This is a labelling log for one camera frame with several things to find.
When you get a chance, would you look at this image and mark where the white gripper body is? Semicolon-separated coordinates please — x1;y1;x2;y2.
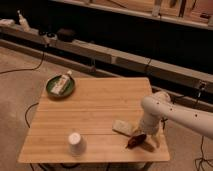
139;115;160;135

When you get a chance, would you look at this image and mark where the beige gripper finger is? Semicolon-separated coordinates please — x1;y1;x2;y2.
151;133;161;148
131;127;140;135

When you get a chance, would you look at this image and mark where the beige sponge block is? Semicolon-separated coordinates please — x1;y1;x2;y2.
112;120;133;136

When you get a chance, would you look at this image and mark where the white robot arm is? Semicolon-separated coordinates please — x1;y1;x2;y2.
132;91;213;147

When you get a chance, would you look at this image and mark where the white paper cup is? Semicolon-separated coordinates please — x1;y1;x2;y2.
68;132;86;156

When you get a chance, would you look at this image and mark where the white tube on plate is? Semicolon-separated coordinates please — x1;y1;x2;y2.
51;70;72;95

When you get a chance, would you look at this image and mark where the green plate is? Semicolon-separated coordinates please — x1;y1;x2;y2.
46;75;75;99

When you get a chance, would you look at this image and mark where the dark box on ledge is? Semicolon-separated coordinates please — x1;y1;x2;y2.
57;28;75;42

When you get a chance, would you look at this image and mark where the white bottle on ledge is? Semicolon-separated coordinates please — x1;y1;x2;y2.
17;11;30;32

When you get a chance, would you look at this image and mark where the white object on ledge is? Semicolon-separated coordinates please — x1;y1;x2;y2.
0;19;15;27

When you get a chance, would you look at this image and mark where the black cable on floor right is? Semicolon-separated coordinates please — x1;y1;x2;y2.
159;84;213;171

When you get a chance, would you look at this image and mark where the black cable on floor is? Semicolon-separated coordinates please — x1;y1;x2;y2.
0;46;46;76
159;84;213;171

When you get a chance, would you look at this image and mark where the black cable on floor left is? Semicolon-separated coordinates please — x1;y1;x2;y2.
0;46;46;76

